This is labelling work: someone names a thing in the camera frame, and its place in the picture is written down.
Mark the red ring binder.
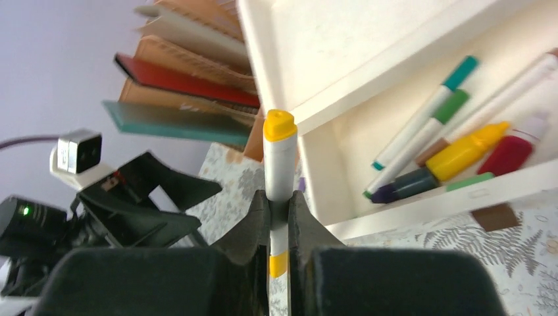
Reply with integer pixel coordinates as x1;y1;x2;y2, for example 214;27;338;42
114;53;261;109

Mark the yellow capped white marker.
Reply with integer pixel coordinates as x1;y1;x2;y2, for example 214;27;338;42
262;109;299;316

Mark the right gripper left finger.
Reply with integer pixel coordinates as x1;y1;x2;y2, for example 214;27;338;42
30;190;270;315

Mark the dark blue marker cap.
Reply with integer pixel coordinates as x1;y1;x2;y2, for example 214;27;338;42
370;167;440;204

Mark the white top drawer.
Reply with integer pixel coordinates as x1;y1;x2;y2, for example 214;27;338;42
301;1;557;240

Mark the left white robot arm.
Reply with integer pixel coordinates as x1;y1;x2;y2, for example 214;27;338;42
1;152;222;315

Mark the beige notebook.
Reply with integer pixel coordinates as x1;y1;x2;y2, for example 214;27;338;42
134;5;251;72

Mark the floral table mat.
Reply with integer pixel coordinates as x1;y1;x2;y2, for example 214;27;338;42
198;144;557;315

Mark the peach plastic file organizer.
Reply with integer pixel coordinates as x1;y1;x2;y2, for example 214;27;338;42
116;1;263;162

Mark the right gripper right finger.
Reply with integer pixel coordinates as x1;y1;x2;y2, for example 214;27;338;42
288;191;505;315

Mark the teal capped marker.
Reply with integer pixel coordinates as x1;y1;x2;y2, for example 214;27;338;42
371;55;479;171

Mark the brown capped white marker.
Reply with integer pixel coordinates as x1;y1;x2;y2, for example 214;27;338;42
415;47;557;167

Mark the red marker cap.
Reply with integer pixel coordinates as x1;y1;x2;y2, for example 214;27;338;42
476;111;550;176

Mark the white three-drawer cabinet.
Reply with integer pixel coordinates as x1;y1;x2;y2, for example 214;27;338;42
237;1;557;225

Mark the green capped white marker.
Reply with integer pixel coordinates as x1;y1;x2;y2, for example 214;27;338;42
363;89;470;199

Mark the teal folder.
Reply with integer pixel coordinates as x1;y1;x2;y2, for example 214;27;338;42
102;100;251;147

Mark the yellow marker cap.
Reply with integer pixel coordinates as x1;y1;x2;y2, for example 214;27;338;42
425;121;511;182

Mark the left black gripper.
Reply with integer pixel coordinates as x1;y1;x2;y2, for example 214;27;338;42
70;151;222;248

